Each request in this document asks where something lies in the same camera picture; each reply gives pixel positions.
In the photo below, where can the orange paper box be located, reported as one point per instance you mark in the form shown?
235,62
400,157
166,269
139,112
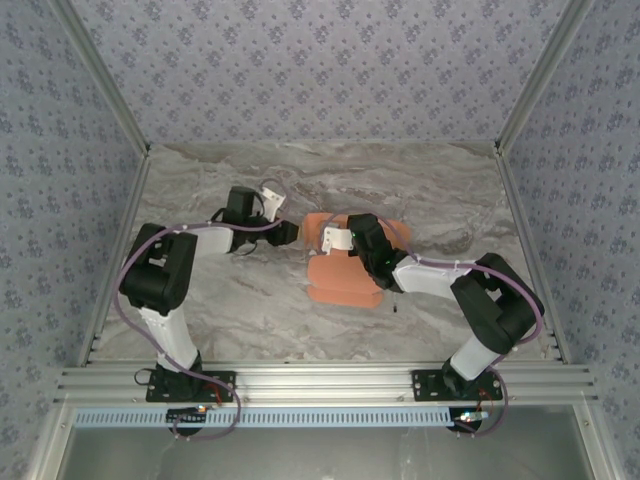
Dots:
335,280

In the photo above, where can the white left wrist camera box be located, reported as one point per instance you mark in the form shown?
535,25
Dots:
274,202

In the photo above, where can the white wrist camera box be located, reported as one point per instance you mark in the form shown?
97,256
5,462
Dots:
340,237
274,202

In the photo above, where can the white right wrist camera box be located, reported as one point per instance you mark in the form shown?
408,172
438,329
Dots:
340,237

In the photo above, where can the thin black pen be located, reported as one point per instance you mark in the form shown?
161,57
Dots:
396,306

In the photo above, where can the aluminium table side rail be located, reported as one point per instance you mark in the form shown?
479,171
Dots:
131,210
520,210

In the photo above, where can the aluminium frame post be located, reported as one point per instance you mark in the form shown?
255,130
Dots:
542,75
105,75

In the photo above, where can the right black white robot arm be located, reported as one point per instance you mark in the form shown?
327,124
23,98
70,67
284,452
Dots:
490,310

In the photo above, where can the small circuit board adapter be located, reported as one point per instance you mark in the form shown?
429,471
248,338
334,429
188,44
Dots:
470,416
187,414

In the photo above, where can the aluminium mounting rail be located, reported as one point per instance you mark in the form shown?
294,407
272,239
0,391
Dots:
325,382

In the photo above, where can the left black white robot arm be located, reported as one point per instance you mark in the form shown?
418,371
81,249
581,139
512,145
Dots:
160,270

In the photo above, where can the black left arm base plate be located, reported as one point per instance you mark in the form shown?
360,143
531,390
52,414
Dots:
225,381

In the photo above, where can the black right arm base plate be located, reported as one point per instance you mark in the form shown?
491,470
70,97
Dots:
425,385

